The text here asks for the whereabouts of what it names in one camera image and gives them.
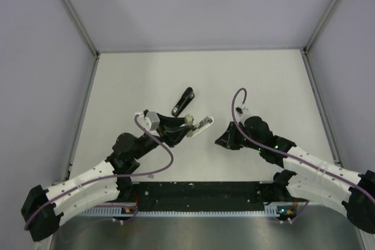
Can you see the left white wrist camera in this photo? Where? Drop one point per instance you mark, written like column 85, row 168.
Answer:
column 147, row 120

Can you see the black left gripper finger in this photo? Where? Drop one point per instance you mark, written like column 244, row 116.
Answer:
column 170, row 122
column 175, row 136

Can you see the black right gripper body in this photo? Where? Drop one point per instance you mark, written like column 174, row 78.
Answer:
column 239, row 139

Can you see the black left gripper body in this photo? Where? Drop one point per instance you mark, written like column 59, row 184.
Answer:
column 162, row 131

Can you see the black stapler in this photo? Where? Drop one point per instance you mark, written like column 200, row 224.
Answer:
column 186, row 98

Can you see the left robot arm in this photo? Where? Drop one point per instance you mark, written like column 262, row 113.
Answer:
column 46, row 209

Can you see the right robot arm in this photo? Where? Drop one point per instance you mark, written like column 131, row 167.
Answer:
column 305, row 176

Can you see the aluminium frame rail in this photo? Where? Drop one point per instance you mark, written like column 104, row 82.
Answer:
column 80, row 28

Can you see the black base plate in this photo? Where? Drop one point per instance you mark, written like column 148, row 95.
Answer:
column 199, row 196

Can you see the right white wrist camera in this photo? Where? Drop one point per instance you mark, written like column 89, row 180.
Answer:
column 242, row 112

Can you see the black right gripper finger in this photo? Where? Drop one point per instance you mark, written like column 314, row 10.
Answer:
column 225, row 141
column 230, row 129

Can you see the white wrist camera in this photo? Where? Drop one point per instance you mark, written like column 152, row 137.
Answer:
column 147, row 120
column 242, row 112

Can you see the beige green stapler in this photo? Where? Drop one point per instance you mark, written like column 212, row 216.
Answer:
column 200, row 127

